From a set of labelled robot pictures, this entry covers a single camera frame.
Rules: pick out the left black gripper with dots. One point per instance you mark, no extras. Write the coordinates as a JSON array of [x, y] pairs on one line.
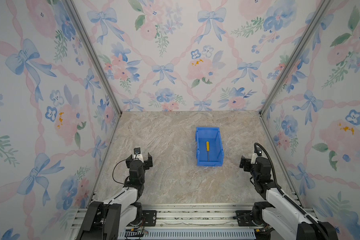
[[147, 163]]

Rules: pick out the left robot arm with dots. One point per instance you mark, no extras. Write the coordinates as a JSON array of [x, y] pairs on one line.
[[104, 220]]

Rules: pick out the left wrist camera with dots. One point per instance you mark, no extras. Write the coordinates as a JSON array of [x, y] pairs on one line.
[[137, 155]]

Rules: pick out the left corner aluminium post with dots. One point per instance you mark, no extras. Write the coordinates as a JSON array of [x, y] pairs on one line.
[[88, 46]]

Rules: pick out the yellow handled screwdriver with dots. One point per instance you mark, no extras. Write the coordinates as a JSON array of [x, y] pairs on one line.
[[208, 150]]

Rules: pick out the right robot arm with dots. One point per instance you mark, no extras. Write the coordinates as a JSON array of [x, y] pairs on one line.
[[278, 210]]

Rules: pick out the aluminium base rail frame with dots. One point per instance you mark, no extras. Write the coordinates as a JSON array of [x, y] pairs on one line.
[[187, 222]]

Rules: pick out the right corner aluminium post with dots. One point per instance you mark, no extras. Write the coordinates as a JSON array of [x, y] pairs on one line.
[[298, 51]]

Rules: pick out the blue plastic bin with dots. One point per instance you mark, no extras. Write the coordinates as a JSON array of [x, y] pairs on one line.
[[210, 151]]

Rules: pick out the corner aluminium post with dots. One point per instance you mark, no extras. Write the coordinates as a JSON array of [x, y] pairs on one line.
[[298, 51], [88, 46]]

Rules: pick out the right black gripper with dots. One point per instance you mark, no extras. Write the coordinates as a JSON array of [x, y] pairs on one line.
[[248, 163]]

